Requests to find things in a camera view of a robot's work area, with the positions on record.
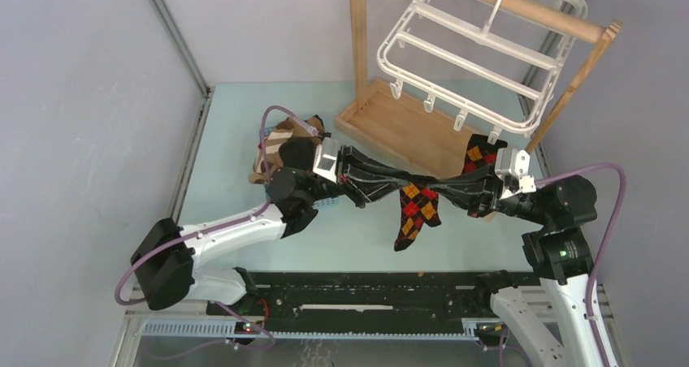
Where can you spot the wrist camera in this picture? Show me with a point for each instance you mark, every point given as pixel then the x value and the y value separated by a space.
pixel 512 168
pixel 326 159

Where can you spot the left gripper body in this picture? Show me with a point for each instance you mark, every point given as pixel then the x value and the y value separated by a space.
pixel 353 187

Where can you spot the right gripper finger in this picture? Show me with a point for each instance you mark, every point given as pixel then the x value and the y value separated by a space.
pixel 458 197
pixel 467 180

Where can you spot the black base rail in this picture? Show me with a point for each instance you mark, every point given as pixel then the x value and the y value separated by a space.
pixel 310 305

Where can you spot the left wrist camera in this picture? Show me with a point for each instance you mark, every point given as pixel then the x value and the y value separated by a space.
pixel 326 159

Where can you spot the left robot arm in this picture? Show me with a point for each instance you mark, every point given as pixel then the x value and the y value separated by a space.
pixel 170 264

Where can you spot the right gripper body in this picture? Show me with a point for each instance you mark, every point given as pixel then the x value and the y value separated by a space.
pixel 490 193

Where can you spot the wooden hanger stand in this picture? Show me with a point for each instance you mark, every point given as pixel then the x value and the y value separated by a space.
pixel 423 124

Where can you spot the pile of socks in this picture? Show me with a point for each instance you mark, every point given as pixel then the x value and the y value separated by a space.
pixel 288 144

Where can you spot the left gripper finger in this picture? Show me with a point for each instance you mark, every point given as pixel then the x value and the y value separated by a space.
pixel 365 169
pixel 374 191

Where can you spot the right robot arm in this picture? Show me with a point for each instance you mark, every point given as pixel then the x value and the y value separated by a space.
pixel 559 255

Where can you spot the white plastic clip hanger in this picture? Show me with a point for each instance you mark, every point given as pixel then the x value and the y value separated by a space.
pixel 478 62

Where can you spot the light blue perforated basket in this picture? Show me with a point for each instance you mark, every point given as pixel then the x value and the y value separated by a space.
pixel 324 203

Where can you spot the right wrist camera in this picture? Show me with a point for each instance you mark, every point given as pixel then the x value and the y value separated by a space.
pixel 512 168

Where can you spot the red black argyle sock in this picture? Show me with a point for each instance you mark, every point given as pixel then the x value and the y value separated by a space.
pixel 479 152

